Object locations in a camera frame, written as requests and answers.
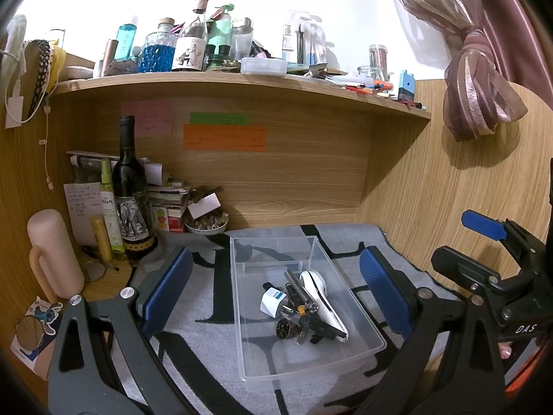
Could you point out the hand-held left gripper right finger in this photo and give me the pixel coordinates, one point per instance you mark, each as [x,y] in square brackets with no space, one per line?
[380,285]

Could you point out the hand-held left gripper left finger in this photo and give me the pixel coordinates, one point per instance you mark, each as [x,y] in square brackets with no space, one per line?
[168,285]

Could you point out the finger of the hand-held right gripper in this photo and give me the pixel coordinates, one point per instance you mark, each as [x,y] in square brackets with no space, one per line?
[462,268]
[484,224]

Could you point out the white handheld massager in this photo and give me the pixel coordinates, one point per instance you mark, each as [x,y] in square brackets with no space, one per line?
[317,285]

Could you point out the black key bunch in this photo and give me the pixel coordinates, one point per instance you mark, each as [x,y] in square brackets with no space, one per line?
[313,330]

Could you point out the small brass perforated cup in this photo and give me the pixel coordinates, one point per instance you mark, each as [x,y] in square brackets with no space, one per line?
[286,328]

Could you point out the clear plastic storage box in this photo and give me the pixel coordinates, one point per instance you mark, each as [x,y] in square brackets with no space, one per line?
[302,354]

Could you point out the white plug adapter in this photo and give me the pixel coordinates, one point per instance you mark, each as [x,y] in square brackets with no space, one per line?
[272,300]

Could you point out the person's right forearm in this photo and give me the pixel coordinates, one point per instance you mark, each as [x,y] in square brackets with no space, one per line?
[535,365]

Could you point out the person's right hand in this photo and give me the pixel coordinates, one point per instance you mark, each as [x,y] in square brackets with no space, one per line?
[504,350]

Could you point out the grey rug with black letters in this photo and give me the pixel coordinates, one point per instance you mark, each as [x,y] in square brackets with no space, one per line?
[203,294]

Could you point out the small red box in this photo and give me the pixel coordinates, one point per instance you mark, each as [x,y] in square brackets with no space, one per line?
[175,223]

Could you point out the fruit print card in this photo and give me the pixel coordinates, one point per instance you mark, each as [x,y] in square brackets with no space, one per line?
[160,218]

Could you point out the white bowl of marbles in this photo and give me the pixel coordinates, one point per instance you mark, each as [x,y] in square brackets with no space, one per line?
[207,228]

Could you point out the small round mirror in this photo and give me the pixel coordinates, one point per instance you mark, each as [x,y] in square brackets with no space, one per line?
[96,270]

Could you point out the yellow tube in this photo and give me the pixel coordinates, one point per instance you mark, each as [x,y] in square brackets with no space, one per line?
[101,237]

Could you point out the white blank card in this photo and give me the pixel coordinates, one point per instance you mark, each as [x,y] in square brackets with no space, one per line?
[203,205]

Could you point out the light green spray bottle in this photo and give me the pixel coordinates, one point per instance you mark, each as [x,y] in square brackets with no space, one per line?
[108,212]

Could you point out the black flat stick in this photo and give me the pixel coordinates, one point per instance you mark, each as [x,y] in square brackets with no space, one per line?
[211,191]

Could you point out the white folded paper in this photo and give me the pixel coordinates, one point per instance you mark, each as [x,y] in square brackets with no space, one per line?
[155,173]

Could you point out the dark wine bottle elephant label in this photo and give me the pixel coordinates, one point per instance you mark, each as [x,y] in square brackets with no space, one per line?
[127,177]

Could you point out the white handwritten note paper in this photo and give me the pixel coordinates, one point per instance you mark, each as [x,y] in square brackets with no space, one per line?
[80,207]

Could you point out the blue cartoon sticker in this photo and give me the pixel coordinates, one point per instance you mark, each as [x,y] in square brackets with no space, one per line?
[47,313]

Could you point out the round cork coaster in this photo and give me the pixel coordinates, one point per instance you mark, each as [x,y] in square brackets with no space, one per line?
[28,333]

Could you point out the rolled magazine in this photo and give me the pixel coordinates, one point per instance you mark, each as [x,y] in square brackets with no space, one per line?
[86,160]

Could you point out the brown striped curtain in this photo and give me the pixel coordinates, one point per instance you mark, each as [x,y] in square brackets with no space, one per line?
[475,73]

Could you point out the white paper card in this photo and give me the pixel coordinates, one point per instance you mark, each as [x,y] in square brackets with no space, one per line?
[36,361]

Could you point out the orange sticky note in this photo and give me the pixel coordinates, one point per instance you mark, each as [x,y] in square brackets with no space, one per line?
[224,137]

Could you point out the blue and black clip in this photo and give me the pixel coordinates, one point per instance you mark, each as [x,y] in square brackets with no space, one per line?
[406,84]

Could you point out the pink sticky note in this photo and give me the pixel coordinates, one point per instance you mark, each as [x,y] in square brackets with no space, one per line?
[147,116]

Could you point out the green sticky note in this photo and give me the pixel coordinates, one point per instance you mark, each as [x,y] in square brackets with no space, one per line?
[218,119]

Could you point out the orange and white pens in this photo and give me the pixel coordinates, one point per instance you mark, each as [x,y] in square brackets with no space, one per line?
[367,85]

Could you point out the short empty glass jar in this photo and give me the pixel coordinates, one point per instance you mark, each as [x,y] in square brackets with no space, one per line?
[367,74]

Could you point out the glass jar with straws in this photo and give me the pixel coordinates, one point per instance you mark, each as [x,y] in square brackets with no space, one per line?
[379,58]

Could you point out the wooden shelf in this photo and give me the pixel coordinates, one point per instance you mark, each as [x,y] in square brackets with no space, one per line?
[259,90]

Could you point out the white flat case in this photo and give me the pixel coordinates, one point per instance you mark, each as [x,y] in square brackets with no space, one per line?
[80,72]

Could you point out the clear liquor bottle figure label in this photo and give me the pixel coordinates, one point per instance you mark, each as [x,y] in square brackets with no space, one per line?
[190,54]

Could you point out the dark green ink bottle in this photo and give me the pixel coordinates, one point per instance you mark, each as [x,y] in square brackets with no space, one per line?
[218,58]

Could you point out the blue patterned glass bottle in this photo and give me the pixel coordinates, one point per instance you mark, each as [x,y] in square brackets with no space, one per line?
[157,52]

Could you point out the copper coloured tube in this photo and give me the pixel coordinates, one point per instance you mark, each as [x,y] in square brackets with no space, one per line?
[108,56]

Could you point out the clear flat plastic case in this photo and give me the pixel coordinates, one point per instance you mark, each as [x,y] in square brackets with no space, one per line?
[263,65]

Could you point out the yellow cloth item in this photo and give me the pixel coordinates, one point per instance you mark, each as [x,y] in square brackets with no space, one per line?
[59,69]

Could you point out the tall teal bottle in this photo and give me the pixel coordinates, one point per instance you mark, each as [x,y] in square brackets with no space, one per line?
[127,39]

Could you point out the clear bottle silver cap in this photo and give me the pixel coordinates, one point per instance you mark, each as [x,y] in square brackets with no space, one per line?
[242,39]

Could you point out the toothbrush blister pack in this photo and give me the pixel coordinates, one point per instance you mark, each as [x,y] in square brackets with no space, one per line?
[302,39]

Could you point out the green pump bottle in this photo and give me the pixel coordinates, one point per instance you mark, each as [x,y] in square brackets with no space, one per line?
[222,30]

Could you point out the white fluffy item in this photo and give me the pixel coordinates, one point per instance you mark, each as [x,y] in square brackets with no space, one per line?
[15,32]

